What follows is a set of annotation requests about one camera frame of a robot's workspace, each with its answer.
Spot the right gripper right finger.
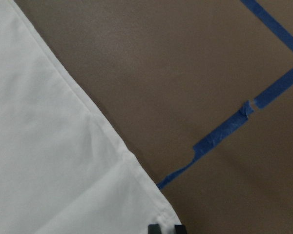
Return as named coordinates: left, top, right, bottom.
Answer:
left=174, top=225, right=187, bottom=234

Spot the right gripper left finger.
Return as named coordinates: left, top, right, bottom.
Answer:
left=148, top=224, right=161, bottom=234

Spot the white long-sleeve printed shirt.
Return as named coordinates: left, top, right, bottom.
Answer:
left=0, top=0, right=180, bottom=234

